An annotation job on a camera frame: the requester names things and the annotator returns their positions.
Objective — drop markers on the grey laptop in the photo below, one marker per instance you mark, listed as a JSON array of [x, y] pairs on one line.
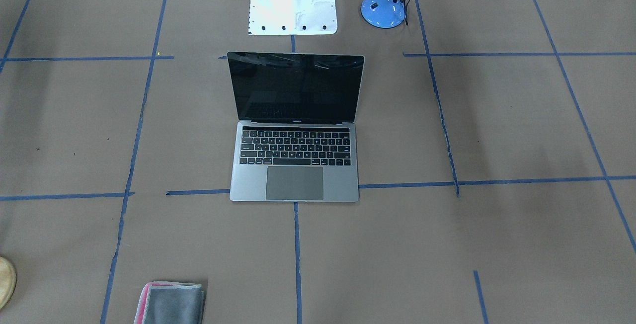
[[296, 130]]

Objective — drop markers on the grey pink folded cloth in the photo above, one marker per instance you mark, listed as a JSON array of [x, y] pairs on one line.
[[164, 302]]

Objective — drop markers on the wooden mug tree stand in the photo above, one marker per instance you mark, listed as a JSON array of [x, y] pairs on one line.
[[8, 281]]

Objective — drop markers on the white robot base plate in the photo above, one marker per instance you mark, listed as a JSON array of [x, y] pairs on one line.
[[292, 17]]

